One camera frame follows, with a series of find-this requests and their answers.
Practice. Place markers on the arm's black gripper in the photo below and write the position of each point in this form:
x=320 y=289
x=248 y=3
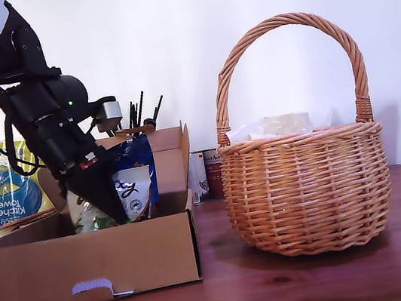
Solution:
x=66 y=145

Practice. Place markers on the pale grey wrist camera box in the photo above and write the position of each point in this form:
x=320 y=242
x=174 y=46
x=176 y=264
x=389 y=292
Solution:
x=108 y=109

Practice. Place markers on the blue Terry's chocolate bag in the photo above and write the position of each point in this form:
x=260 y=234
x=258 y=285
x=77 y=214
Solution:
x=134 y=153

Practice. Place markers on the black sticks in wooden holder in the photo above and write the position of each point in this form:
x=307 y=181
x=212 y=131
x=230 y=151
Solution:
x=142 y=130

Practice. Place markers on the white Galaxy egg bag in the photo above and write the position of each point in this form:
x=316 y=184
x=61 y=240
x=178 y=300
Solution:
x=135 y=195

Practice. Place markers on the white and red Maltesers bag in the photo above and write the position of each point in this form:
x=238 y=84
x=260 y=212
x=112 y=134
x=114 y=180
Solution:
x=280 y=124

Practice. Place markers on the red label tin can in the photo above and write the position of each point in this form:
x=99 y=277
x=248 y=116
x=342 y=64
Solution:
x=215 y=178

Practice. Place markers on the white tissue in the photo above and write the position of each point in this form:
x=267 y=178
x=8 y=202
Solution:
x=325 y=119

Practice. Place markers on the brown cardboard box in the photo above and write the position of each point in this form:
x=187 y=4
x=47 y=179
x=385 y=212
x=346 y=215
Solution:
x=88 y=263

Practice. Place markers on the white label tin can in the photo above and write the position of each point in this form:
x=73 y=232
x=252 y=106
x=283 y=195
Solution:
x=200 y=177

